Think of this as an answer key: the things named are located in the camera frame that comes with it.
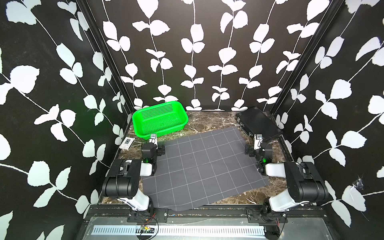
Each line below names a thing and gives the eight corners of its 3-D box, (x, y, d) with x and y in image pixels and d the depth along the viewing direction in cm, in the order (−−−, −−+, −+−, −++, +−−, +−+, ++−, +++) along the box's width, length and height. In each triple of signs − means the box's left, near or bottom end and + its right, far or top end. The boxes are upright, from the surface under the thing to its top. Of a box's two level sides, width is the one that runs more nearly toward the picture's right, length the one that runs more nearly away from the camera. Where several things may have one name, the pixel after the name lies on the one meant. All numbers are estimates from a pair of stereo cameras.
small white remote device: (120, 148, 100) (119, 146, 99) (127, 137, 106) (126, 136, 104) (128, 150, 100) (127, 148, 98) (135, 139, 105) (134, 137, 103)
